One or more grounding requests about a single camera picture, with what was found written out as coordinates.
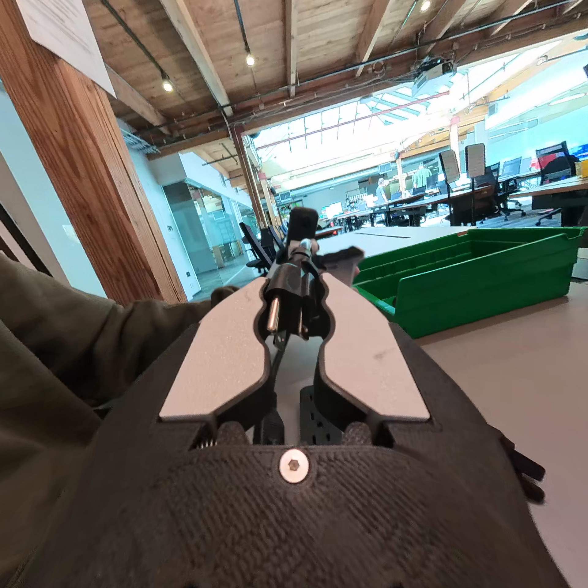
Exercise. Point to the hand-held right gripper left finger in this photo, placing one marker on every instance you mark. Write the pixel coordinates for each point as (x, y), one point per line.
(220, 358)

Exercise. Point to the upright desk screen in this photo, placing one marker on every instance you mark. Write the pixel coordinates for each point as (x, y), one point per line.
(475, 160)
(449, 166)

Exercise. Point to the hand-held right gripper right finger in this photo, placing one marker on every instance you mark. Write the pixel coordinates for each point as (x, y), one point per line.
(372, 363)

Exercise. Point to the person's left forearm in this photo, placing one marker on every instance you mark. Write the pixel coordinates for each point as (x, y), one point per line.
(55, 344)

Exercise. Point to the black and red office chair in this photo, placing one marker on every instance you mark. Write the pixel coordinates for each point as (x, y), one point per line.
(553, 160)

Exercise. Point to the black three-prong power plug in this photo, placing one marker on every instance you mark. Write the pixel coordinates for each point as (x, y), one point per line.
(285, 285)

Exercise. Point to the glass partition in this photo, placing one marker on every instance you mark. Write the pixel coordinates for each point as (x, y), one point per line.
(193, 229)

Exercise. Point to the wooden post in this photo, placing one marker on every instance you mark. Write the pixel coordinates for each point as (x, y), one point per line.
(69, 160)

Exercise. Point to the long office desk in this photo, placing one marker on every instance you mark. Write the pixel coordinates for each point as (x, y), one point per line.
(436, 197)

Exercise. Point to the yellow box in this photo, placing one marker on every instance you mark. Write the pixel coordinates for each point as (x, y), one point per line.
(582, 169)

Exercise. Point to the black power strip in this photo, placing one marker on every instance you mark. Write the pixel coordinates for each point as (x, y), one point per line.
(317, 422)

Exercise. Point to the white paper sheet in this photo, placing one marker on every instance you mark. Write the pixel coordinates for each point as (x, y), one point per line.
(64, 36)

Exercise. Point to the computer monitor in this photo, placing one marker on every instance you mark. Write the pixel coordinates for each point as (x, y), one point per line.
(333, 209)

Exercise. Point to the ceiling projector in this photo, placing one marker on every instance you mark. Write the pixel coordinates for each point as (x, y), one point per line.
(432, 73)

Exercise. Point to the green plastic bin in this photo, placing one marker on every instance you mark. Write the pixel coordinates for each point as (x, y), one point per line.
(482, 294)

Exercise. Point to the wooden office desk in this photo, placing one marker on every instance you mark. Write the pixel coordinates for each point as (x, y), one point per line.
(551, 186)

